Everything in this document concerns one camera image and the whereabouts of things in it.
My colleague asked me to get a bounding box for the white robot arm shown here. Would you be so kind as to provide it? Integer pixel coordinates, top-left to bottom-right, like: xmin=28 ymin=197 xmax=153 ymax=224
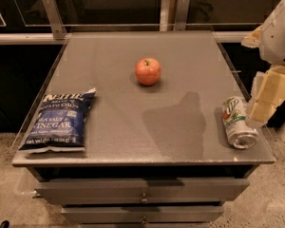
xmin=241 ymin=0 xmax=285 ymax=128

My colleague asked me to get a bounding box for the grey drawer cabinet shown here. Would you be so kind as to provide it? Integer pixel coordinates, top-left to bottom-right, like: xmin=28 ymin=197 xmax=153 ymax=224
xmin=13 ymin=31 xmax=274 ymax=228

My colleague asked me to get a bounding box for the blue Kettle chips bag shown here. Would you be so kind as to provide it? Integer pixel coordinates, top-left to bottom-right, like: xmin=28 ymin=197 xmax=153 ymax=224
xmin=20 ymin=88 xmax=96 ymax=153

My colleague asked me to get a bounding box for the grey top drawer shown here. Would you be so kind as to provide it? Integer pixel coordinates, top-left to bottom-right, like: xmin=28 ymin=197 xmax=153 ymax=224
xmin=35 ymin=178 xmax=249 ymax=205

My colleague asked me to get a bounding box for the grey drawer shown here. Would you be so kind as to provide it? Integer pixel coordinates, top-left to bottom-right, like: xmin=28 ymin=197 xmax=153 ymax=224
xmin=62 ymin=206 xmax=224 ymax=224
xmin=35 ymin=178 xmax=249 ymax=205

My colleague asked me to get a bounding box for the grey middle drawer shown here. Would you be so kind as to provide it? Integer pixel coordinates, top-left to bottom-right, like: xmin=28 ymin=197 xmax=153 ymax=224
xmin=62 ymin=206 xmax=224 ymax=224

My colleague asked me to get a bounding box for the red apple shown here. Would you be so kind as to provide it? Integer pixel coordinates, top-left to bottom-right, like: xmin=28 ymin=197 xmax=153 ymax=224
xmin=135 ymin=58 xmax=162 ymax=86

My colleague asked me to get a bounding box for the white 7UP soda can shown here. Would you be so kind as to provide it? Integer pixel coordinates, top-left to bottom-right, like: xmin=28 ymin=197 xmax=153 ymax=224
xmin=222 ymin=96 xmax=257 ymax=149

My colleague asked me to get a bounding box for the left metal wall bracket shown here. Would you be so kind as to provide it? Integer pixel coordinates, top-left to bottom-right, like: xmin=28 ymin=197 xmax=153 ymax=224
xmin=42 ymin=0 xmax=67 ymax=40

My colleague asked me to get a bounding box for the metal wall bracket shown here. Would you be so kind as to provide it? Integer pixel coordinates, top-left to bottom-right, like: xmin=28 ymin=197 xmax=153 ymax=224
xmin=42 ymin=0 xmax=67 ymax=40
xmin=174 ymin=0 xmax=190 ymax=30

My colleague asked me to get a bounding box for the right metal wall bracket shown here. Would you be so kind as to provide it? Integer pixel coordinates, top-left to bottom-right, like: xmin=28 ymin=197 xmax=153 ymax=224
xmin=174 ymin=0 xmax=190 ymax=30

